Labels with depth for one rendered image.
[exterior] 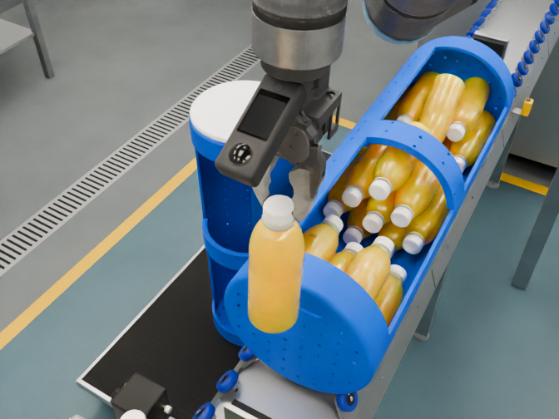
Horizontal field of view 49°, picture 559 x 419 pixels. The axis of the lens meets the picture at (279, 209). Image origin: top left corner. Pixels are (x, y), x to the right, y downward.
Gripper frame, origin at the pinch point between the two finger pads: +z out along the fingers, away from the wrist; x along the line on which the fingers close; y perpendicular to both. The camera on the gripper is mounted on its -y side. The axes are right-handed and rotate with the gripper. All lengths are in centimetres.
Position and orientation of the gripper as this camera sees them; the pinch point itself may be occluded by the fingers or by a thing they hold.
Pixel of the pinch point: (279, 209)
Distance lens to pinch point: 74.5
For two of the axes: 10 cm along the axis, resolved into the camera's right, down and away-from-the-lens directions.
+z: -0.3, 7.3, 6.9
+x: -8.8, -3.5, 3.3
